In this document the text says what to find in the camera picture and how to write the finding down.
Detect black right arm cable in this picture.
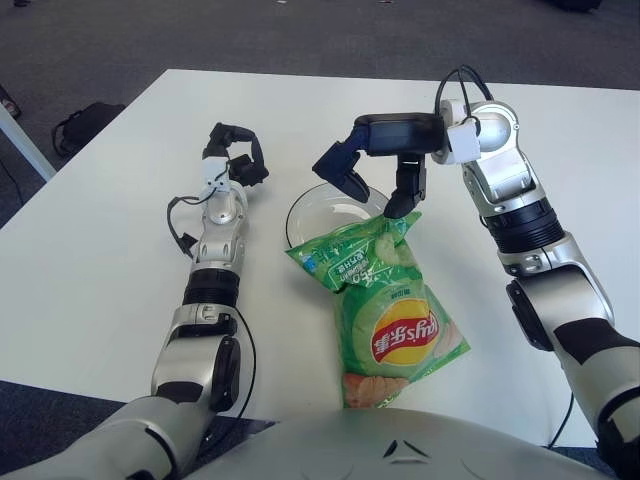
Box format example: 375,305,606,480
435,64,494,124

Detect white right wrist connector box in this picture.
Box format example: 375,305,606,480
446,121,482,164

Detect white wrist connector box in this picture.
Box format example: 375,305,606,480
202,158,231,194
446,121,482,164

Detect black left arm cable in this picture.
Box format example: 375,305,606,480
166,194,257,419

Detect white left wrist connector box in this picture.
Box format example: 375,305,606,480
202,158,231,194

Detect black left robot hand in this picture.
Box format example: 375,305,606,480
202,122,270,189

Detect dark object on carpet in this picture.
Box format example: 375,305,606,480
542,0,604,12

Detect thin black hanging cable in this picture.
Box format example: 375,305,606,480
546,389,575,450

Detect black backpack on floor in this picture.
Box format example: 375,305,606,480
51,102,126,157

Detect green potato chip bag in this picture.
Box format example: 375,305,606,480
284,211,471,410

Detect silver robot torso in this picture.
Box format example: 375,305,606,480
184,407,621,480

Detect white table leg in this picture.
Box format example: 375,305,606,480
0,102,57,184

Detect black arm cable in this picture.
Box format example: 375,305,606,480
435,64,494,124
166,194,257,419

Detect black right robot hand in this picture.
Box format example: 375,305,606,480
311,112,446,218

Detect white plate with black rim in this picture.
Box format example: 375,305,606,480
285,181,391,249

